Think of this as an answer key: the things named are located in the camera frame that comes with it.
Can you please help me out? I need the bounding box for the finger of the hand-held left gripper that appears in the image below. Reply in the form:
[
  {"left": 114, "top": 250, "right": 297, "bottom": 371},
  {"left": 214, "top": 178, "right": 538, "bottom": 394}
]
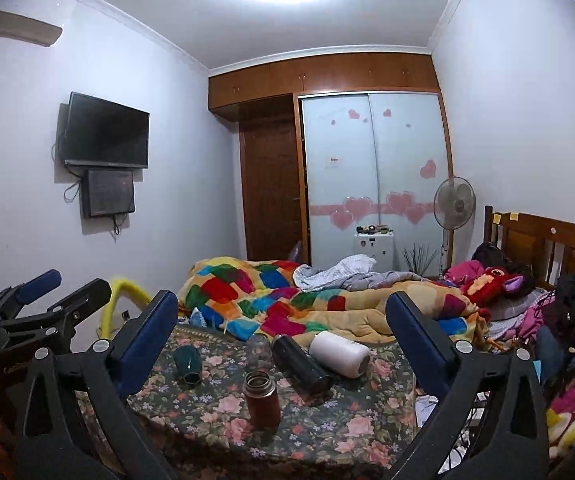
[
  {"left": 0, "top": 277, "right": 113, "bottom": 356},
  {"left": 0, "top": 269, "right": 63, "bottom": 318}
]

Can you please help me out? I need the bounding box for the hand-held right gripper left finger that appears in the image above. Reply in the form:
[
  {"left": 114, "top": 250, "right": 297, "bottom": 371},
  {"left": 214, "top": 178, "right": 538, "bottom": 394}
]
[{"left": 14, "top": 289, "right": 180, "bottom": 480}]

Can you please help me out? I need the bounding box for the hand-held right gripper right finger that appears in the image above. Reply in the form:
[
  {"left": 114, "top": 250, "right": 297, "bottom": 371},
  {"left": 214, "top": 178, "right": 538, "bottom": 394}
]
[{"left": 385, "top": 290, "right": 551, "bottom": 480}]

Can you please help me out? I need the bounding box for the dark green cup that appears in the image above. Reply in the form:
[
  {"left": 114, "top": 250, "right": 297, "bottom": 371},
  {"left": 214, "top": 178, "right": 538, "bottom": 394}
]
[{"left": 172, "top": 345, "right": 203, "bottom": 386}]

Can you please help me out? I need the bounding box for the black tumbler cup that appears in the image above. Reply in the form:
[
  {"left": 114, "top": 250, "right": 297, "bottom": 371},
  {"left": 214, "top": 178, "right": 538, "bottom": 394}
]
[{"left": 271, "top": 334, "right": 335, "bottom": 395}]

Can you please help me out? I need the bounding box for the yellow foam tube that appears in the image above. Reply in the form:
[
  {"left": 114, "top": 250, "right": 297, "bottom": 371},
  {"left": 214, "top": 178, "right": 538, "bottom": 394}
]
[{"left": 96, "top": 275, "right": 155, "bottom": 341}]

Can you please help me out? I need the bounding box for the dried branches bundle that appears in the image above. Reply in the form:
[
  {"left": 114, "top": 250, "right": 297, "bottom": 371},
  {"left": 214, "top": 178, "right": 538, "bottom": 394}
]
[{"left": 402, "top": 243, "right": 441, "bottom": 279}]

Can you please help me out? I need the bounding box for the pink cloth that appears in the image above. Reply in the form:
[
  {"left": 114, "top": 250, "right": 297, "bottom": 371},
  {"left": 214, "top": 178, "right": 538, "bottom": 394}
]
[{"left": 445, "top": 260, "right": 485, "bottom": 286}]

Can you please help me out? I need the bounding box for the red plush toy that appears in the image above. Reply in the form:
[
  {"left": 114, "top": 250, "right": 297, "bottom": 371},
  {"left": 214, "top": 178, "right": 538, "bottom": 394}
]
[{"left": 460, "top": 266, "right": 535, "bottom": 307}]

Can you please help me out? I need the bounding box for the small white cabinet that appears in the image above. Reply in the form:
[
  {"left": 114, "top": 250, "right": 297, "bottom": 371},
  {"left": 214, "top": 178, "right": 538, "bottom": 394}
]
[{"left": 353, "top": 232, "right": 395, "bottom": 273}]

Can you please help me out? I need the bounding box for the colourful patchwork quilt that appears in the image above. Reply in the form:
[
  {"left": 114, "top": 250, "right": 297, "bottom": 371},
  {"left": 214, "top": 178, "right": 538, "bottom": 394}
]
[{"left": 176, "top": 257, "right": 491, "bottom": 347}]

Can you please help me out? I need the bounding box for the clear glass bottle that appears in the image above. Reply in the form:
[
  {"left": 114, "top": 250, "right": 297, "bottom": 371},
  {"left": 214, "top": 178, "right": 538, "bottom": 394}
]
[{"left": 246, "top": 332, "right": 273, "bottom": 374}]

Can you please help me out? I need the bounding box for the grey white blanket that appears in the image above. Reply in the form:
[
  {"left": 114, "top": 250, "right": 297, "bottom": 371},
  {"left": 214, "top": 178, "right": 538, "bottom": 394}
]
[{"left": 293, "top": 254, "right": 433, "bottom": 293}]

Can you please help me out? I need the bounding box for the floral table cloth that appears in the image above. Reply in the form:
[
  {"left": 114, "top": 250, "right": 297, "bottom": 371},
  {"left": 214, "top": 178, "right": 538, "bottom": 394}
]
[{"left": 74, "top": 324, "right": 435, "bottom": 480}]

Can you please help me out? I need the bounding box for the brown metal thermos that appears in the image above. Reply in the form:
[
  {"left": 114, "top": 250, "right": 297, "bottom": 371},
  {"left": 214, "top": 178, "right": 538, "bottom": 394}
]
[{"left": 242, "top": 371, "right": 281, "bottom": 430}]

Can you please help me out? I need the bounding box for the standing electric fan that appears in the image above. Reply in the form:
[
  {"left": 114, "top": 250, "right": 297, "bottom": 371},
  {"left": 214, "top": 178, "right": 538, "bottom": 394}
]
[{"left": 433, "top": 176, "right": 477, "bottom": 272}]

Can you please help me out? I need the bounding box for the wooden bed headboard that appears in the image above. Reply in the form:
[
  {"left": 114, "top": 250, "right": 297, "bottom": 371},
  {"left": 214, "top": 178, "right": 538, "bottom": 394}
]
[{"left": 484, "top": 205, "right": 575, "bottom": 292}]

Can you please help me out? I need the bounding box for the brown wooden door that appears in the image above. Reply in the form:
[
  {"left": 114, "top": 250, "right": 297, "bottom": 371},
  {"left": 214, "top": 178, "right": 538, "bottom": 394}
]
[{"left": 240, "top": 95, "right": 311, "bottom": 263}]

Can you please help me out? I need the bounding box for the wooden wardrobe with sliding doors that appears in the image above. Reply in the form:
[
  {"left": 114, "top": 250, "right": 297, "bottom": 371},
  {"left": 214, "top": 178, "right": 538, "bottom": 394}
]
[{"left": 207, "top": 51, "right": 455, "bottom": 281}]

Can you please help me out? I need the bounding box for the small black wall monitor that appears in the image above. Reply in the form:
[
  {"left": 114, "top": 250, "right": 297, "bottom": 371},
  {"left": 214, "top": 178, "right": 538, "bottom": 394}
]
[{"left": 81, "top": 170, "right": 136, "bottom": 219}]

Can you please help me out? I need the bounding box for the wall-mounted television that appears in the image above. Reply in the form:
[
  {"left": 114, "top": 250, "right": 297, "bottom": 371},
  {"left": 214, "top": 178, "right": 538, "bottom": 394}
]
[{"left": 56, "top": 91, "right": 150, "bottom": 170}]

